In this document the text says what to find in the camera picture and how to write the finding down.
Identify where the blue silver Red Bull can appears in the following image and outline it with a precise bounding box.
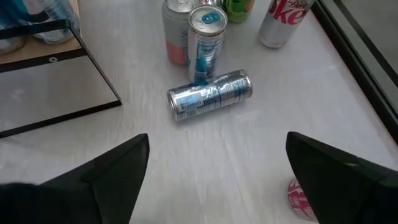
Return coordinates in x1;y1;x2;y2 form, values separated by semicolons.
167;68;253;122
187;4;228;85
0;0;32;56

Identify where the green soda can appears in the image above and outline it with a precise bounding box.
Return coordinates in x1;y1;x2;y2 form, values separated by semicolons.
222;0;256;23

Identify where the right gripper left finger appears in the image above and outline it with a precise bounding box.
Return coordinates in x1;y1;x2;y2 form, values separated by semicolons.
0;133;150;224

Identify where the silver Diet Coke can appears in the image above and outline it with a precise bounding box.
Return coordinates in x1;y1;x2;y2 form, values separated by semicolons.
257;0;315;49

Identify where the black metal table frame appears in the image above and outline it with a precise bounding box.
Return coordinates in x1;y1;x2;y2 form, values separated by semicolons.
310;0;398;144

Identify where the light wooden board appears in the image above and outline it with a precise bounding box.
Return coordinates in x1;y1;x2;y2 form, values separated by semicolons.
0;0;123;139

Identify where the red Coca-Cola can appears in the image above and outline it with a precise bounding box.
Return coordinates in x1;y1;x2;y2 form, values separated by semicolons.
287;177;318;222

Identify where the white orange Spindrift can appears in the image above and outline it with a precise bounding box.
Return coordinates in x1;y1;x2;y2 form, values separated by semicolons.
161;0;198;66

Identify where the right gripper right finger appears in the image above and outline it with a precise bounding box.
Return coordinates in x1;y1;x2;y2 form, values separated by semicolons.
285;131;398;224

